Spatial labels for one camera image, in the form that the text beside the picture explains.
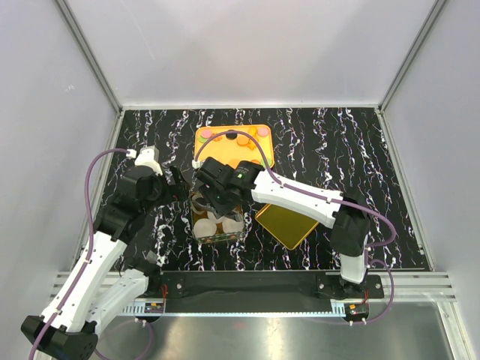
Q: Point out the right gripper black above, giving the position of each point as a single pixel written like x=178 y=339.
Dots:
x=217 y=208

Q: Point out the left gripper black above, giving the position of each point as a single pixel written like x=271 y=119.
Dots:
x=175 y=192

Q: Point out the large patterned sandwich cookie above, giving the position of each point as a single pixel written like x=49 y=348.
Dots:
x=242 y=140

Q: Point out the black chocolate sandwich cookie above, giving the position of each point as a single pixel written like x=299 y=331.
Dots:
x=231 y=135

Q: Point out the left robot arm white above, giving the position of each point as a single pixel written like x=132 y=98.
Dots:
x=71 y=325

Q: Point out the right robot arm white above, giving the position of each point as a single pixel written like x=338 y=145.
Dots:
x=349 y=224

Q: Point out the white paper cup centre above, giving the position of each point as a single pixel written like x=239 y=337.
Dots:
x=212 y=217

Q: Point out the white paper cup front-right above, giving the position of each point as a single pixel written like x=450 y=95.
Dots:
x=232 y=226

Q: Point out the gold square cookie tin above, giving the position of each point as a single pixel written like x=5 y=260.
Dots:
x=220 y=236

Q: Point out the white paper cup back-left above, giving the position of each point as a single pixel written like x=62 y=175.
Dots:
x=199 y=205

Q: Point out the white paper cup front-left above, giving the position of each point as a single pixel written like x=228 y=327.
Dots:
x=204 y=228

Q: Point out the yellow serving tray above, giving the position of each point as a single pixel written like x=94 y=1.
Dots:
x=227 y=151

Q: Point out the gold tin lid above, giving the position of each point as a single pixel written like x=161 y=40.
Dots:
x=289 y=228

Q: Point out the pink macaron cookie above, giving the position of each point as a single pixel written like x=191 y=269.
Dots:
x=206 y=133

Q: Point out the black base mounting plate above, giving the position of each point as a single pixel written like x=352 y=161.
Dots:
x=326 y=284

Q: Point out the aluminium frame rail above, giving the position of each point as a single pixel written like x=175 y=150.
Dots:
x=401 y=286

